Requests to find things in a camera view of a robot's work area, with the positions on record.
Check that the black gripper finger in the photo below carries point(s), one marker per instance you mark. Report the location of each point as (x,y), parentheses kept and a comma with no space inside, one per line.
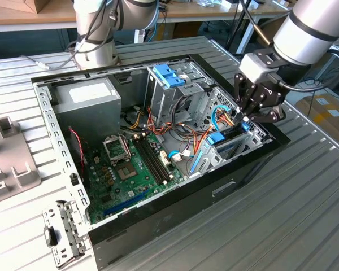
(271,116)
(241,93)

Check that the hard disk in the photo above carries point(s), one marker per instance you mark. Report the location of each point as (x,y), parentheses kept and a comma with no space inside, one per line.
(216,139)

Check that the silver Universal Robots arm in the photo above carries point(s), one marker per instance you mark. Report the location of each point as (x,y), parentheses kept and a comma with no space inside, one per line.
(305,31)

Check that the empty blue disk carrier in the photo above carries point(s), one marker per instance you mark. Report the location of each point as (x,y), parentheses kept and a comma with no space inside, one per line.
(169,76)

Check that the perforated metal disk bay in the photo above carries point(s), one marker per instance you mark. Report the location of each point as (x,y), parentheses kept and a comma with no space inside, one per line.
(209,161)

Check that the large cardboard box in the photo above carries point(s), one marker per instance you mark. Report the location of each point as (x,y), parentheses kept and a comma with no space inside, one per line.
(327,113)

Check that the black tripod stand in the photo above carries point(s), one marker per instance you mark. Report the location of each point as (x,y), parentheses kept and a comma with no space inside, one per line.
(234,31)

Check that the tall metal drive cage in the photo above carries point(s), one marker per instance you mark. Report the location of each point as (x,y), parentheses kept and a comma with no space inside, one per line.
(161,104)

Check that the black RAM slot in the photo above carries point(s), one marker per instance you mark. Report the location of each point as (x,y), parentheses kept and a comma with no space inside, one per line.
(156,158)
(149,162)

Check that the open black PC case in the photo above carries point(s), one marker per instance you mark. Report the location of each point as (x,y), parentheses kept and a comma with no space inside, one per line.
(186,203)

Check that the CPU socket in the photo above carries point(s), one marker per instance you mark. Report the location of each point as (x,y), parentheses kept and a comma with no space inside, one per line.
(125,170)

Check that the green motherboard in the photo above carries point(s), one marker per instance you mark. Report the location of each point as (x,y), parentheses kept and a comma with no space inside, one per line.
(124,189)

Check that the grey Dell power supply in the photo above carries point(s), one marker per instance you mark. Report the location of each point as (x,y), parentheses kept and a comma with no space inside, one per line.
(84,110)

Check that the blue expansion slot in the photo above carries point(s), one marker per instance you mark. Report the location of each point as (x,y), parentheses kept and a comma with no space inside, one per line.
(127,201)

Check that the black case fan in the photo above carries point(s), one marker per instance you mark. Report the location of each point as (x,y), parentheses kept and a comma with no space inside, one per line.
(73,149)

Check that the long wooden desk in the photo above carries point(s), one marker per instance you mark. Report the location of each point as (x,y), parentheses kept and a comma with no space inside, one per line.
(45,15)

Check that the small cardboard box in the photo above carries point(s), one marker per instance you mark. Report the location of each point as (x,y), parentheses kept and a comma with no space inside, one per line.
(31,4)

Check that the black slot cover latch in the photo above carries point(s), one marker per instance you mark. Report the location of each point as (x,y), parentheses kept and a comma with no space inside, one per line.
(50,235)

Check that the grey parts rack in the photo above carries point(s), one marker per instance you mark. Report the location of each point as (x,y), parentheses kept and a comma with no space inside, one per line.
(8,158)

